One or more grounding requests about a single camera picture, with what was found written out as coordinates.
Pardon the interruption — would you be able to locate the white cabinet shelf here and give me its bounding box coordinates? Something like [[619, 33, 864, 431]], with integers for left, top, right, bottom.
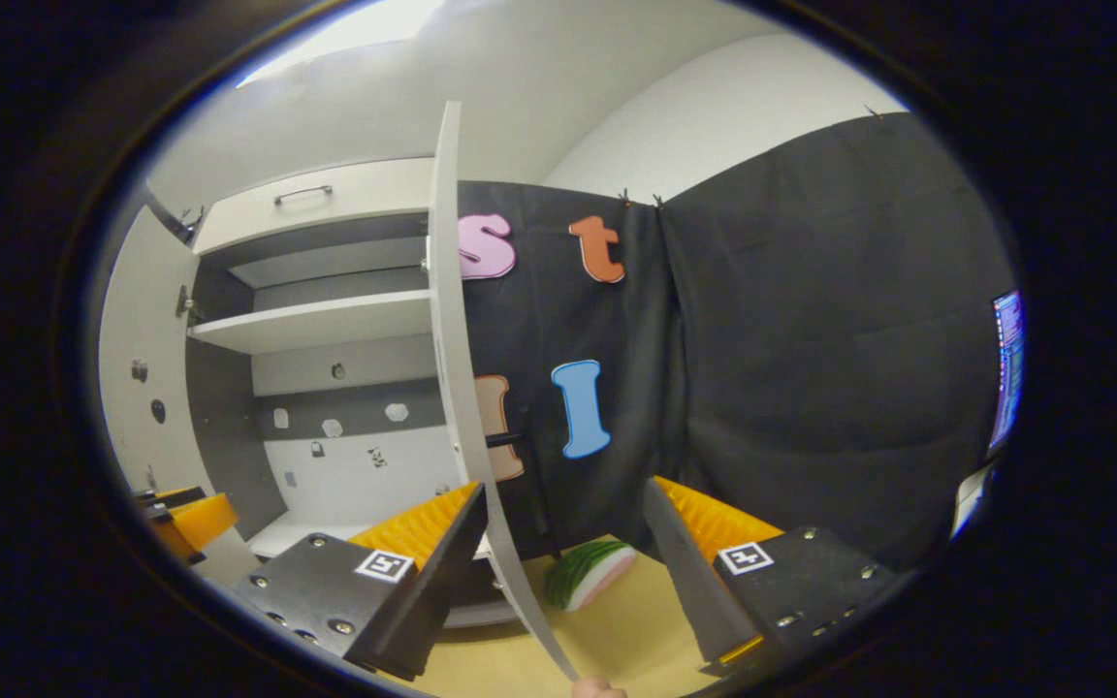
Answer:
[[188, 289, 435, 355]]

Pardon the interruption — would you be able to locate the black backdrop cloth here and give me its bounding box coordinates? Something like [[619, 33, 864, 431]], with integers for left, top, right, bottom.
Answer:
[[457, 111, 1017, 573]]

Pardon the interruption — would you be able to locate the white and grey cabinet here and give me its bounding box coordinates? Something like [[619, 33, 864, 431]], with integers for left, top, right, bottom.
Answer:
[[185, 157, 521, 629]]

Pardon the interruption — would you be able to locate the toy watermelon slice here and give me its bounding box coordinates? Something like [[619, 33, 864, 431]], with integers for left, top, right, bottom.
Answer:
[[546, 540, 638, 613]]

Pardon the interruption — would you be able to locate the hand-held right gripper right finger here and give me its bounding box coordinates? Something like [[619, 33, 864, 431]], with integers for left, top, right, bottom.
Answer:
[[643, 475, 901, 680]]

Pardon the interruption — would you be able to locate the white cabinet door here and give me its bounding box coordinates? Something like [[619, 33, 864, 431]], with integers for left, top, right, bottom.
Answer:
[[98, 206, 203, 507], [426, 100, 581, 682]]

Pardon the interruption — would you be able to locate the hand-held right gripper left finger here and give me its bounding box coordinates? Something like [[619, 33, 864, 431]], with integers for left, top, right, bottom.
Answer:
[[229, 482, 490, 682]]

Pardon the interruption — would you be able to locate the computer screen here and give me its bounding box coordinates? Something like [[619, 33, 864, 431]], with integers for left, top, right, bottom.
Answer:
[[989, 289, 1026, 457]]

